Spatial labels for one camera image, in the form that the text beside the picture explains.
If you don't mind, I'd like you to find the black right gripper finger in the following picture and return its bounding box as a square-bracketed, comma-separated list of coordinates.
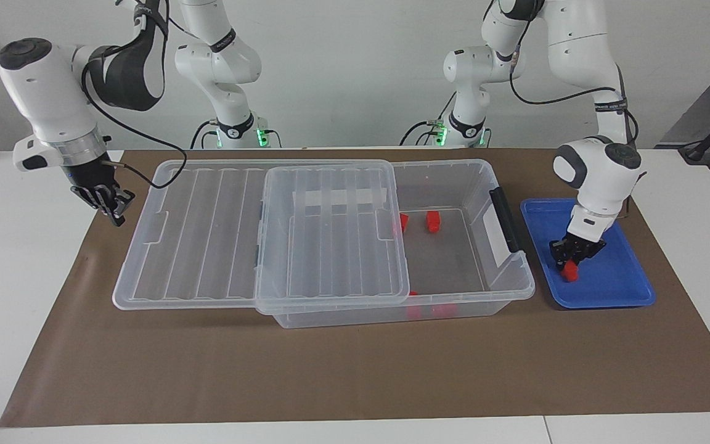
[112, 191, 136, 228]
[87, 192, 115, 216]

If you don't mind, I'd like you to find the clear ribbed plastic box lid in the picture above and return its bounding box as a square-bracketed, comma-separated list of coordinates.
[113, 158, 411, 309]

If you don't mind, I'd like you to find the blue plastic tray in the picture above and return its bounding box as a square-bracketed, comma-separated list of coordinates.
[520, 197, 657, 309]

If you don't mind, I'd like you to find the clear plastic storage box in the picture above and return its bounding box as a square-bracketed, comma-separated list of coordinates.
[255, 158, 536, 329]

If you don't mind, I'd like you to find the brown table mat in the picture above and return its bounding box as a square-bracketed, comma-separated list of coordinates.
[0, 147, 710, 428]

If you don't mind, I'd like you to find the white label strip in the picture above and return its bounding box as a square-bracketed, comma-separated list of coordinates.
[293, 190, 388, 208]

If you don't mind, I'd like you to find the black box latch handle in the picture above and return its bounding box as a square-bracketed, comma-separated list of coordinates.
[489, 187, 526, 253]

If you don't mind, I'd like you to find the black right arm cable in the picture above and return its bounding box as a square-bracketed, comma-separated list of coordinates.
[81, 12, 188, 189]

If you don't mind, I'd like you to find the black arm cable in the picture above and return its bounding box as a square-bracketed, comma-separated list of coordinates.
[81, 12, 188, 189]
[508, 37, 639, 146]

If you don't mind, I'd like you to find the black base cable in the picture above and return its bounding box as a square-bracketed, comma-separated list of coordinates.
[190, 119, 217, 149]
[399, 119, 437, 147]

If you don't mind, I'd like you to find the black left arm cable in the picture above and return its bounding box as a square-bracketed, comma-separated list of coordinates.
[508, 37, 639, 146]

